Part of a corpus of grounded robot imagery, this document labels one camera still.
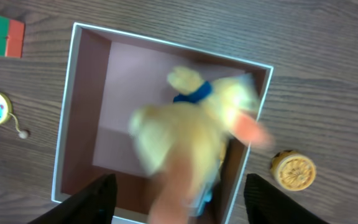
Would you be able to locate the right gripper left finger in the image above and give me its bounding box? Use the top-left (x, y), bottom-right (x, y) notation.
top-left (29, 174), bottom-right (117, 224)

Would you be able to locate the golden round wheel toy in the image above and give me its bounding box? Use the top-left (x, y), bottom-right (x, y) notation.
top-left (270, 151), bottom-right (316, 191)

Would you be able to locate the white box with pink interior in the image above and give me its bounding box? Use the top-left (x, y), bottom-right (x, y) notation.
top-left (52, 22), bottom-right (273, 223)

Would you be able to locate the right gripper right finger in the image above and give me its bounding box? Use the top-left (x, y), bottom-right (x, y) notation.
top-left (244, 174), bottom-right (328, 224)

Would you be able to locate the cream plush pig toy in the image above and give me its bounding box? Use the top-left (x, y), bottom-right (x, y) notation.
top-left (129, 66), bottom-right (272, 223)

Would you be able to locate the colourful puzzle cube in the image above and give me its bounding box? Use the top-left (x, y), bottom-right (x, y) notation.
top-left (0, 16), bottom-right (25, 58)

